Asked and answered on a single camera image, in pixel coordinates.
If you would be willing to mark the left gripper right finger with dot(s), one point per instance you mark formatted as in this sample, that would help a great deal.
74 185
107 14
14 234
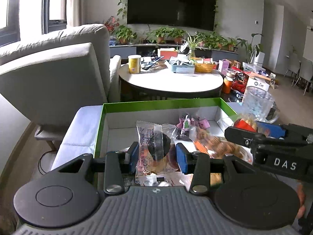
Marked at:
196 164

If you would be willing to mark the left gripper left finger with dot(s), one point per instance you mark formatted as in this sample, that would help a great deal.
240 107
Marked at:
118 166

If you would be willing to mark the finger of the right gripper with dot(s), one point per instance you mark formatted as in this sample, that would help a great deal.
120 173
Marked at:
241 137
270 130

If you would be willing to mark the small red clear snack packet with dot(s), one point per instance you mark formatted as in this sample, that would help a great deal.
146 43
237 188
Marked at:
246 122

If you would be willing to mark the orange nut snack bag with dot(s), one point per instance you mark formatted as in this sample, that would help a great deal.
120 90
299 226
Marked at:
216 147

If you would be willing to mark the dark cookie clear packet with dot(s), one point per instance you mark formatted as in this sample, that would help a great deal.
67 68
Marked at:
157 152

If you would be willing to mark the person's right hand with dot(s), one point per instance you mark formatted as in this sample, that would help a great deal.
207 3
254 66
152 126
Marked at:
302 198

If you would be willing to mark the green cardboard box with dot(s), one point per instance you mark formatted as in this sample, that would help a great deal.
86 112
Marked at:
117 126

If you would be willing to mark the clear glass mug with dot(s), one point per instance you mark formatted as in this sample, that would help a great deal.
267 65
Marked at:
258 103

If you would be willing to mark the purple candy packet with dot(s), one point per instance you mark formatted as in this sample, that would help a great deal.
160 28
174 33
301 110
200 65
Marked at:
186 122

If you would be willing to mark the white blue carton box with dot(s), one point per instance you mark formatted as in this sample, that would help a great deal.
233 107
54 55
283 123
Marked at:
256 86

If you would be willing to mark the woven yellow basket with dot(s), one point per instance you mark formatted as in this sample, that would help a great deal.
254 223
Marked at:
204 67

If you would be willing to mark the round white coffee table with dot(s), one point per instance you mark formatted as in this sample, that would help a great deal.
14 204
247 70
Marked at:
161 81

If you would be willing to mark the blue plastic tray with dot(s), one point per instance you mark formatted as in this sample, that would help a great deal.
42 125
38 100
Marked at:
181 67

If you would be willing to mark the yellow tin can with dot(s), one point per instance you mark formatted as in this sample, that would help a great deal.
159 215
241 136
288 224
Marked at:
134 64

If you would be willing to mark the spider plant in pot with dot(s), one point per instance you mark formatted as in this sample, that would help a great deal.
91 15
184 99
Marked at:
192 42

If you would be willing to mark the grey armchair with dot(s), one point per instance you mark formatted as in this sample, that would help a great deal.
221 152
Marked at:
49 78

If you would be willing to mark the black wall television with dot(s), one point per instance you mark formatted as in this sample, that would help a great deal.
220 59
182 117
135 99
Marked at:
198 14

